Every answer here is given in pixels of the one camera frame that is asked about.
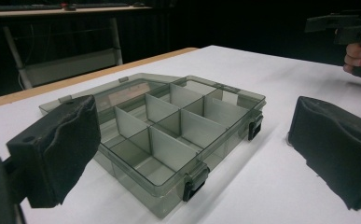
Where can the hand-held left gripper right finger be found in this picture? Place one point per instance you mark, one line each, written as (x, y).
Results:
(336, 149)

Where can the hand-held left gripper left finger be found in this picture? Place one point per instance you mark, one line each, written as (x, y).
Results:
(57, 149)

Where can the grey transparent compartment box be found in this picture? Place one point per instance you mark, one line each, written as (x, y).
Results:
(169, 137)

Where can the wooden desk with metal legs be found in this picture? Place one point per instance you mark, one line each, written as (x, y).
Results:
(66, 56)

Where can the black keyboard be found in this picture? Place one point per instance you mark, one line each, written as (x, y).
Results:
(19, 6)

